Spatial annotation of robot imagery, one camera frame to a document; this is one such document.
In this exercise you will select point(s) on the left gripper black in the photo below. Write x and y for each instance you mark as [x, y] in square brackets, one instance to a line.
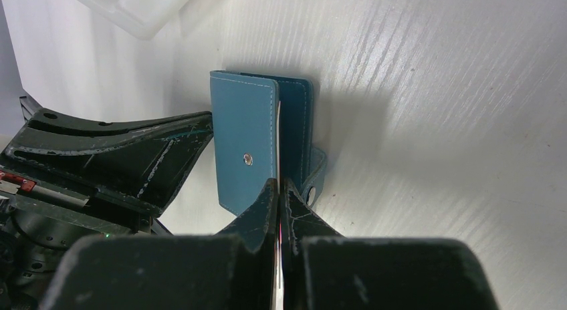
[104, 179]

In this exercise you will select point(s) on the gold VIP card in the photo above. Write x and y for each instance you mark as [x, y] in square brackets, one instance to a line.
[278, 296]

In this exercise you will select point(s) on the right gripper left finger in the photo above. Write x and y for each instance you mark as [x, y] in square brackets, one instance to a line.
[232, 269]

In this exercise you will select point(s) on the clear plastic tray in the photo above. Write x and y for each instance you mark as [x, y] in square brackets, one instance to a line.
[142, 19]

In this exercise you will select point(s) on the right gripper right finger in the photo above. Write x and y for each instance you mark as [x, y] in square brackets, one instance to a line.
[323, 269]

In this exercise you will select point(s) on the blue leather card holder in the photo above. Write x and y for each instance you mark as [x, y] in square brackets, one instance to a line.
[244, 109]

